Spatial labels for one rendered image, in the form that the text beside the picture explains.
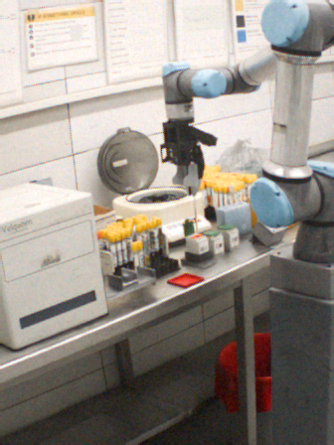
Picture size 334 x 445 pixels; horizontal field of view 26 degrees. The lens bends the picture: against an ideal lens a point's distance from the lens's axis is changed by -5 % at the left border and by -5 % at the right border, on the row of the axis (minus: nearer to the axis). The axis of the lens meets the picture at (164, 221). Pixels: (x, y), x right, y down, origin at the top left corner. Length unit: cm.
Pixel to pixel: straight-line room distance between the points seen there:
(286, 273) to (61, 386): 107
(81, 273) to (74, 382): 97
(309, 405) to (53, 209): 83
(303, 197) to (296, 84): 26
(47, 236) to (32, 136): 76
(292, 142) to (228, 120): 134
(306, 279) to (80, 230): 54
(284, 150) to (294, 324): 46
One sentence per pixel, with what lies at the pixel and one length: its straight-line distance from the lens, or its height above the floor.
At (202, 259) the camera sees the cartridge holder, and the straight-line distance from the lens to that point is 201.
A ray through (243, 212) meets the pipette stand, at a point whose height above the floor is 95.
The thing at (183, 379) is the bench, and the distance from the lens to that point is 269.
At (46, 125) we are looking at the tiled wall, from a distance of 235.
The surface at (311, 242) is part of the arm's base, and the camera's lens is 174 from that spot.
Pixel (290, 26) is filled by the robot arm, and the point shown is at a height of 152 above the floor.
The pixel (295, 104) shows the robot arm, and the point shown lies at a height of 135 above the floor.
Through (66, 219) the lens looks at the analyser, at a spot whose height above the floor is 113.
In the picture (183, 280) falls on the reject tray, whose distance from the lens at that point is 192.
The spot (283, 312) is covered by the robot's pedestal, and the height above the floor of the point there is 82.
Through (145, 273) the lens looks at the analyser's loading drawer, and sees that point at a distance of 187.
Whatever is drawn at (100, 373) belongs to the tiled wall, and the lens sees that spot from 267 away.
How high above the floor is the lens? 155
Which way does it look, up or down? 16 degrees down
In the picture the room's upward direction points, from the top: 6 degrees counter-clockwise
